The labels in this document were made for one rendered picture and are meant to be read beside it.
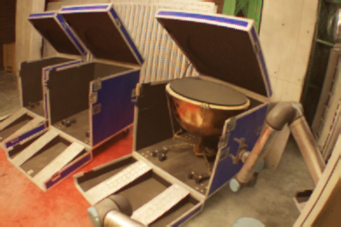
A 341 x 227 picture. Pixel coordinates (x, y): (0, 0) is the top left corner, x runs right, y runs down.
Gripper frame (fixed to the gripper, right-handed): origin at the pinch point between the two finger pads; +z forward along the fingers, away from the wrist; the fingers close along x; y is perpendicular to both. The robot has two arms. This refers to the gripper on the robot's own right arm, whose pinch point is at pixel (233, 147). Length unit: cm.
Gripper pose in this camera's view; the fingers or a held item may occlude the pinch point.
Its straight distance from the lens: 183.2
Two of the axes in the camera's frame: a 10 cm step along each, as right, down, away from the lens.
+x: -2.2, 9.5, 2.2
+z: -3.3, -2.8, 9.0
